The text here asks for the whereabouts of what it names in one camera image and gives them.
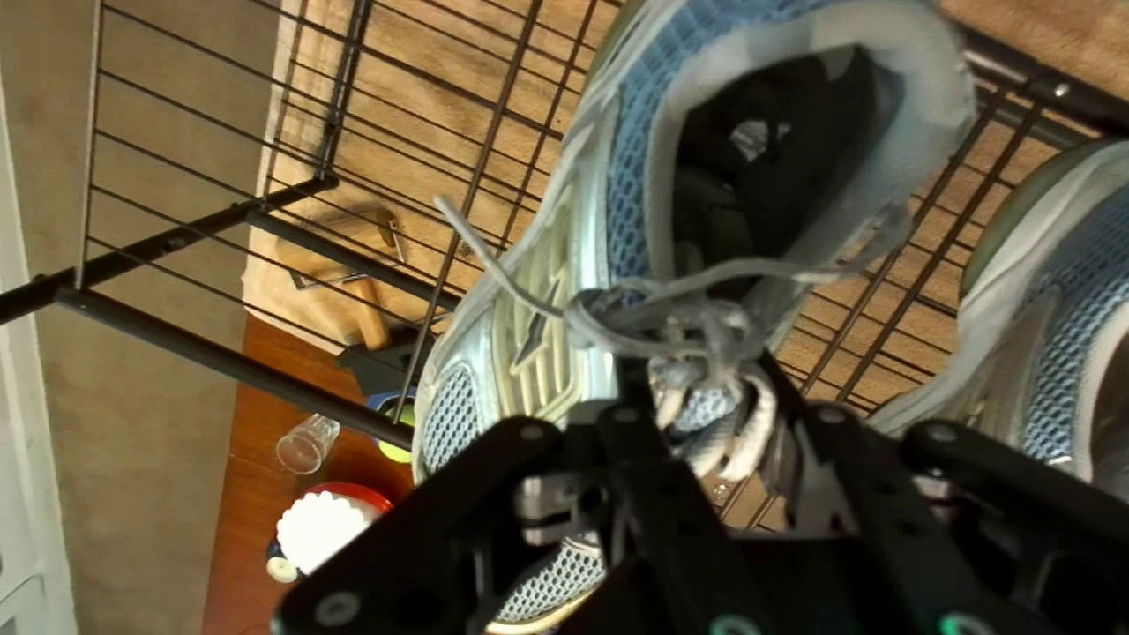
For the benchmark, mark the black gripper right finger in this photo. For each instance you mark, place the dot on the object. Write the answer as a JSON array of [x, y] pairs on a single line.
[[939, 531]]

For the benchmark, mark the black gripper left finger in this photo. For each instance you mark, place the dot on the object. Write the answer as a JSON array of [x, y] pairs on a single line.
[[472, 542]]

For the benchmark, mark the blue white running shoe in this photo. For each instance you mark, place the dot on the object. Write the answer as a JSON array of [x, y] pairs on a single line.
[[1061, 317], [657, 129]]

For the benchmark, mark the green tennis ball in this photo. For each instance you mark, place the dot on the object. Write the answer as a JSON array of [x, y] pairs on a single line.
[[404, 417]]

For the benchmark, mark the red bowl with white filters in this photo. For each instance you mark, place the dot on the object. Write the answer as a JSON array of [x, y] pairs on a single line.
[[324, 531]]

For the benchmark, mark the clear plastic cup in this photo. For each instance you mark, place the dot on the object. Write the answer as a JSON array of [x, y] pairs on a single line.
[[308, 443]]

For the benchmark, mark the black ball holder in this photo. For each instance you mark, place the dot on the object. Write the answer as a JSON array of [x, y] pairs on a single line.
[[377, 373]]

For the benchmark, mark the brown wooden table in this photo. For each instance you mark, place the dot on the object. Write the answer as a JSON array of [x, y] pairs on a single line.
[[250, 494]]

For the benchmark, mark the wooden cylinder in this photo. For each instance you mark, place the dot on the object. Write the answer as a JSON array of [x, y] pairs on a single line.
[[372, 323]]

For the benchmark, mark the black metal shoe rack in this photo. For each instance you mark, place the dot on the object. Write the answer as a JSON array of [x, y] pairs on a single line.
[[177, 341]]

